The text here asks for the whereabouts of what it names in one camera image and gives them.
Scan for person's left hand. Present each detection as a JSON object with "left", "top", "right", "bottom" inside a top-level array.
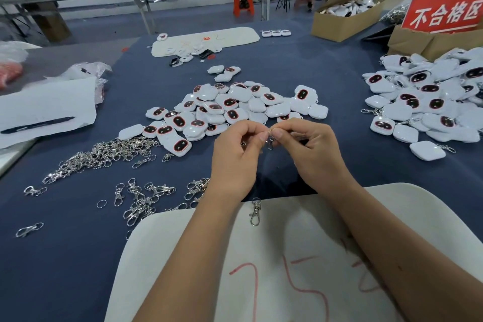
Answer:
[{"left": 207, "top": 120, "right": 270, "bottom": 202}]

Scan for person's right hand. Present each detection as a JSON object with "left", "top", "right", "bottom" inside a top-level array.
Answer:
[{"left": 269, "top": 119, "right": 356, "bottom": 198}]

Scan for person's left forearm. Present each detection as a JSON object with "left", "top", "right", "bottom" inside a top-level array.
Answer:
[{"left": 134, "top": 190, "right": 254, "bottom": 322}]

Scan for person's right forearm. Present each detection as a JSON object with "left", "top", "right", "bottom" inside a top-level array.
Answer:
[{"left": 328, "top": 178, "right": 483, "bottom": 322}]

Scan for white foam board red marks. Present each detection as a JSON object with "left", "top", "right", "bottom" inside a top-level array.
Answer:
[{"left": 104, "top": 183, "right": 483, "bottom": 322}]

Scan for long white foam board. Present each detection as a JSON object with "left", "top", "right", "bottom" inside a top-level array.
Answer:
[{"left": 151, "top": 27, "right": 261, "bottom": 58}]

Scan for open cardboard box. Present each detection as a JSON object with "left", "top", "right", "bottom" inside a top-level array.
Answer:
[{"left": 311, "top": 0, "right": 393, "bottom": 43}]

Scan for flat brown cardboard box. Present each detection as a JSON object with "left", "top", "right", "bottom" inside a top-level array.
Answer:
[{"left": 387, "top": 25, "right": 483, "bottom": 62}]

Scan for red plastic stool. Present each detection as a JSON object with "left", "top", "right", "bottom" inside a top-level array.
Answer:
[{"left": 233, "top": 0, "right": 255, "bottom": 17}]

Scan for red sign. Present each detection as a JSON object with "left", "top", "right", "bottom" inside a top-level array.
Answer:
[{"left": 401, "top": 0, "right": 483, "bottom": 34}]

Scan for white paper sheet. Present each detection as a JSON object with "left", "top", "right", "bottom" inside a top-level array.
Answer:
[{"left": 0, "top": 76, "right": 99, "bottom": 150}]

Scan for black pen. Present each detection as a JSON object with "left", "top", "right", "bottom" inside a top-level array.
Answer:
[{"left": 0, "top": 116, "right": 76, "bottom": 135}]

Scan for orange bag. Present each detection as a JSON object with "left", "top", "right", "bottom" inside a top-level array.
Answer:
[{"left": 0, "top": 61, "right": 24, "bottom": 91}]

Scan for white plastic bag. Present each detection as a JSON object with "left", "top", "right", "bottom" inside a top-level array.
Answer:
[{"left": 0, "top": 40, "right": 42, "bottom": 64}]

